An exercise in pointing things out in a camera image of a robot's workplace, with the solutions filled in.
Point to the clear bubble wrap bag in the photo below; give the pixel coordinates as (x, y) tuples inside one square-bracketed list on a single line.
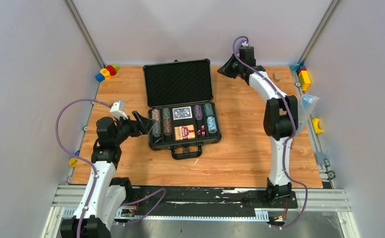
[(306, 105)]

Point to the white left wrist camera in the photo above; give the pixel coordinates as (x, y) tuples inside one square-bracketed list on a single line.
[(117, 110)]

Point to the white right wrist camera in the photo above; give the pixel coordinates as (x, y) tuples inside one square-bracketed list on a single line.
[(244, 43)]

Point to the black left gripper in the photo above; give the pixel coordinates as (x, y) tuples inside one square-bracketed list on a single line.
[(137, 122)]

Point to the black poker set case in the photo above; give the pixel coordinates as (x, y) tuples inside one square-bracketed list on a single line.
[(180, 84)]

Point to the dark green chip stack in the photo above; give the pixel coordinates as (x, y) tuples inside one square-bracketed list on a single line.
[(208, 110)]

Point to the green round toy block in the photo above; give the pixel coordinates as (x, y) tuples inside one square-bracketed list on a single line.
[(116, 67)]

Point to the red playing card box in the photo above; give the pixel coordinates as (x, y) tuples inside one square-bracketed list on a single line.
[(184, 132)]

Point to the light blue chip stack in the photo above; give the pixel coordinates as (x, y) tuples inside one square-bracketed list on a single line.
[(211, 124)]

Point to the yellow round toy block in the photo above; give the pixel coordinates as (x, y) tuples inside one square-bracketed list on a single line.
[(105, 73)]

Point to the brown purple chip stack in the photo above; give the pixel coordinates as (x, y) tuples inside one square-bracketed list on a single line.
[(167, 127)]

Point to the blue playing card deck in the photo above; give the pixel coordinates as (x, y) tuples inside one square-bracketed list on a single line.
[(182, 113)]

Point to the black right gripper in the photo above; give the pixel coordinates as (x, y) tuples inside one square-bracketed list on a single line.
[(226, 70)]

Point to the olive blue chip stack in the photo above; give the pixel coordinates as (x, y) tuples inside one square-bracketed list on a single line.
[(166, 114), (156, 129)]

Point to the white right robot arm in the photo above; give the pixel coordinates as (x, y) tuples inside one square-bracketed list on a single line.
[(280, 117)]

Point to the yellow curved toy piece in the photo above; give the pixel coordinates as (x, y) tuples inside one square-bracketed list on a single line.
[(316, 125)]

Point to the yellow big blind button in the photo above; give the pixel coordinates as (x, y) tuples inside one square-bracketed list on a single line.
[(72, 162)]

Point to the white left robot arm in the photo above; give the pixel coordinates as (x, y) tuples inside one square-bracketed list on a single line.
[(104, 192)]

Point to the small wooden block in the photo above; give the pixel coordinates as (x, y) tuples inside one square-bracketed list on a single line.
[(276, 77)]

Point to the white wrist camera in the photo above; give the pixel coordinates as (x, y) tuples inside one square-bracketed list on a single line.
[(117, 110), (244, 43)]

